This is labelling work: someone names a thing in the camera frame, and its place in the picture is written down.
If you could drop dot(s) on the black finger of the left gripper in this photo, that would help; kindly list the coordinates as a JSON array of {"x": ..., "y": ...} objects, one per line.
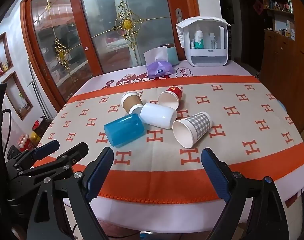
[{"x": 72, "y": 156}]

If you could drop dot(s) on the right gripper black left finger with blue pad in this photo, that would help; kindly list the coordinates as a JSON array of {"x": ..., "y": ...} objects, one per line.
[{"x": 49, "y": 219}]

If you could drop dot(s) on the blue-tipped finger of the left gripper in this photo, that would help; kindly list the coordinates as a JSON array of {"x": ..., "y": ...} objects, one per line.
[{"x": 45, "y": 150}]

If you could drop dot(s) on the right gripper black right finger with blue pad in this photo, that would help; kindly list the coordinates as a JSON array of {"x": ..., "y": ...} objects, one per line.
[{"x": 266, "y": 220}]

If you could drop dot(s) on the blue translucent plastic cup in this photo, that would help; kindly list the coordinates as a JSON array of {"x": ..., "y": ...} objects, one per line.
[{"x": 124, "y": 130}]

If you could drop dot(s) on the brown sleeved paper cup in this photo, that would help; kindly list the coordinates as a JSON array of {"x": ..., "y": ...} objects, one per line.
[{"x": 132, "y": 103}]

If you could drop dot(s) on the white plastic cup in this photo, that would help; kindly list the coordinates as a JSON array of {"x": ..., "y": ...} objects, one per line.
[{"x": 158, "y": 116}]

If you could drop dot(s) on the red paper cup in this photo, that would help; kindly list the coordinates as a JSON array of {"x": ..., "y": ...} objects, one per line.
[{"x": 170, "y": 97}]

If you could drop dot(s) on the grey checked paper cup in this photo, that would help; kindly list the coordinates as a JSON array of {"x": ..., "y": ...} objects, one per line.
[{"x": 190, "y": 130}]

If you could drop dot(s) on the orange beige patterned tablecloth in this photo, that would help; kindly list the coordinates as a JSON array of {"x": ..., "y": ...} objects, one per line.
[{"x": 155, "y": 183}]

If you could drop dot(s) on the wooden glass sliding door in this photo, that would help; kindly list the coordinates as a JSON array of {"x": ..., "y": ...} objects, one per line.
[{"x": 70, "y": 41}]

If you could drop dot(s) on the purple tissue pack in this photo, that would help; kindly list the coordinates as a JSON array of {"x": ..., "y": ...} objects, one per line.
[{"x": 157, "y": 64}]

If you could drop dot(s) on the teal cylindrical container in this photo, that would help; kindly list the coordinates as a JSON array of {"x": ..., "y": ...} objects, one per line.
[{"x": 172, "y": 53}]

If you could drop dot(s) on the dark wooden shelf cabinet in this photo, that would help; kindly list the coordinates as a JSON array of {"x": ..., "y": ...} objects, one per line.
[{"x": 273, "y": 44}]

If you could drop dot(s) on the white cosmetics organizer box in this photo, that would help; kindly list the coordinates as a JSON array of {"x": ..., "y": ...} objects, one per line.
[{"x": 204, "y": 40}]

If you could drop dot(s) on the lower wooden picture frame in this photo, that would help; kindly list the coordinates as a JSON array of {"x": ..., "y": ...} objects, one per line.
[{"x": 17, "y": 96}]

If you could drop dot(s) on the wooden picture frame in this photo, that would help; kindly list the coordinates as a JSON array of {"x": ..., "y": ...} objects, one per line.
[
  {"x": 17, "y": 96},
  {"x": 5, "y": 58}
]

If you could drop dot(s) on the upper wooden picture frame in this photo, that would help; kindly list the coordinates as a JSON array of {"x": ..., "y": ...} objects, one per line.
[{"x": 5, "y": 58}]

